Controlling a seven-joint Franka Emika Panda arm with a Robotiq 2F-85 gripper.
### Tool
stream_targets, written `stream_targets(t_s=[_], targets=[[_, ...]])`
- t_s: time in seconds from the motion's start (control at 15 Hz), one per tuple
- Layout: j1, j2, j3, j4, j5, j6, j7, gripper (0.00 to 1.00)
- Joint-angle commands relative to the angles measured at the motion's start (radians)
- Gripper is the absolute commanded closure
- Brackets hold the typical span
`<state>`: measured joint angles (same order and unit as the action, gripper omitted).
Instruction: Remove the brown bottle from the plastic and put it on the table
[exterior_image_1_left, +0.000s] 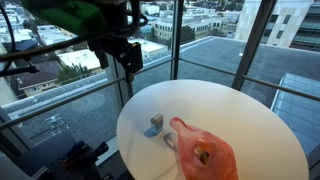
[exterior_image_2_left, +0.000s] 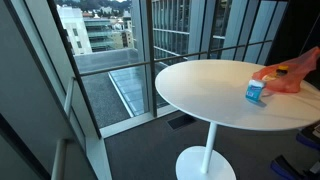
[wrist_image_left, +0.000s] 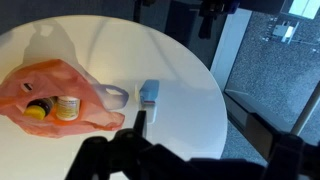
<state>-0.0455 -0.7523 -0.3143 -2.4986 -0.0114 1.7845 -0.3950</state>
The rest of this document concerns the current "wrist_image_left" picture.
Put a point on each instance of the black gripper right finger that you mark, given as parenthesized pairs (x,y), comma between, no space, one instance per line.
(288,155)

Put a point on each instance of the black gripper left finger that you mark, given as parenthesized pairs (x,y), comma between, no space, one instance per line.
(128,152)

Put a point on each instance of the brown bottle yellow cap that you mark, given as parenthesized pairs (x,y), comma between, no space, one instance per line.
(40,108)

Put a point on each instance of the white labelled pill bottle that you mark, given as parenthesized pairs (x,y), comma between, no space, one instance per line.
(67,108)

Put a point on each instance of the blue and white box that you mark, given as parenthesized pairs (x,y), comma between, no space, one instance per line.
(146,97)

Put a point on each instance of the orange plastic bag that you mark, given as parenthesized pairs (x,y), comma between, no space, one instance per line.
(99,107)

